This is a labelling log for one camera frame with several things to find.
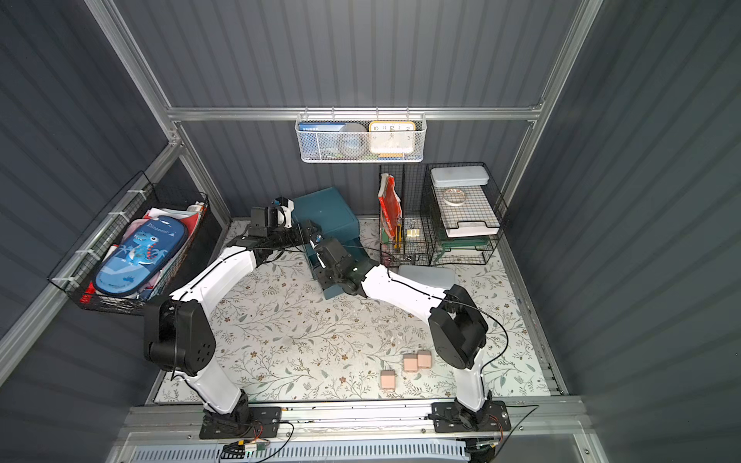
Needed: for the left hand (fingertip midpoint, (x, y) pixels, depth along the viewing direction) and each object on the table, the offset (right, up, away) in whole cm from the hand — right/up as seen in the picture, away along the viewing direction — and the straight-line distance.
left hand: (313, 231), depth 89 cm
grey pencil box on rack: (+50, +21, +13) cm, 55 cm away
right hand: (+6, -9, -3) cm, 11 cm away
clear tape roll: (+47, +12, +10) cm, 50 cm away
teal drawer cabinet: (+3, +6, +5) cm, 8 cm away
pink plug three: (+23, -42, -10) cm, 49 cm away
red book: (+25, +12, +27) cm, 39 cm away
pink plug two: (+34, -37, -6) cm, 50 cm away
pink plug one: (+30, -38, -7) cm, 49 cm away
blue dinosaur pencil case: (-35, -8, -25) cm, 44 cm away
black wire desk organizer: (+38, -2, +26) cm, 47 cm away
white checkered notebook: (+49, +7, +5) cm, 50 cm away
